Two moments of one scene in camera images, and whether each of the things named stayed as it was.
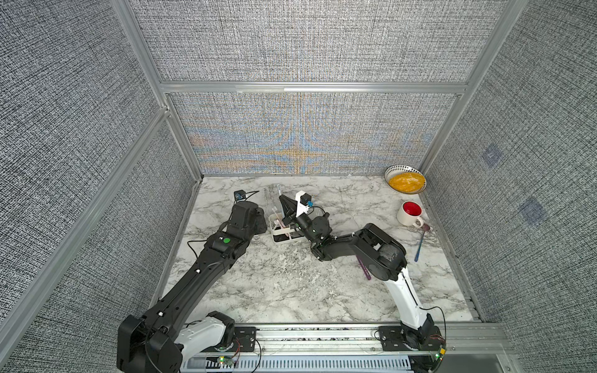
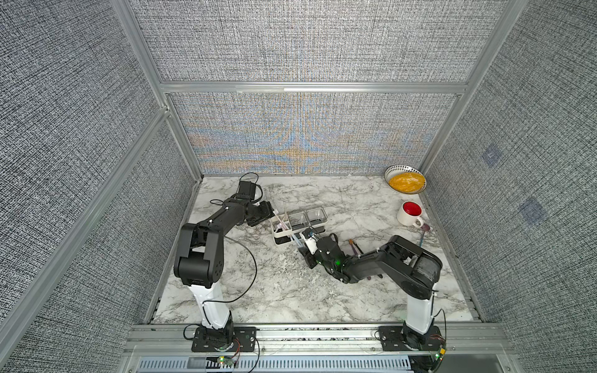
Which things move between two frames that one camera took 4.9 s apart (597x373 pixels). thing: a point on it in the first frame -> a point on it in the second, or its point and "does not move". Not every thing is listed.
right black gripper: x=291 y=214 -> x=307 y=256
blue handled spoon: x=426 y=228 does not move
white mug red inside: x=410 y=213 does not move
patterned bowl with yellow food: x=405 y=179 does not move
